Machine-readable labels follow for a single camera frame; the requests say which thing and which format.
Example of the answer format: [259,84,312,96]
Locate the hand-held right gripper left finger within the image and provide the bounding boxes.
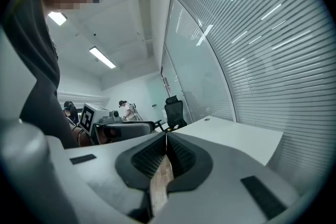
[47,132,167,224]

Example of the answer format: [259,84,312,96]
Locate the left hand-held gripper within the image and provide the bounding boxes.
[80,103,156,145]

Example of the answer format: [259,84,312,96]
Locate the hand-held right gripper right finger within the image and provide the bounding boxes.
[154,132,300,224]

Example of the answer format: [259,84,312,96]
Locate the person's left forearm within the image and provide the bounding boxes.
[69,124,92,148]

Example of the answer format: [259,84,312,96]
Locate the black mesh office chair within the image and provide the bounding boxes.
[153,95,188,132]

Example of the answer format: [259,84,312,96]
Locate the rectangular ceiling light panel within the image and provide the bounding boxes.
[47,10,68,26]
[89,46,117,69]

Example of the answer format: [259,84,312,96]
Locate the frosted glass partition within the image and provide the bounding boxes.
[160,0,237,124]

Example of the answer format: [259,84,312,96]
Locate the person's black t-shirt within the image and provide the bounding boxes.
[2,0,80,150]

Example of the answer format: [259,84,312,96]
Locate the horizontal window blinds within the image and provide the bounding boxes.
[172,0,336,192]

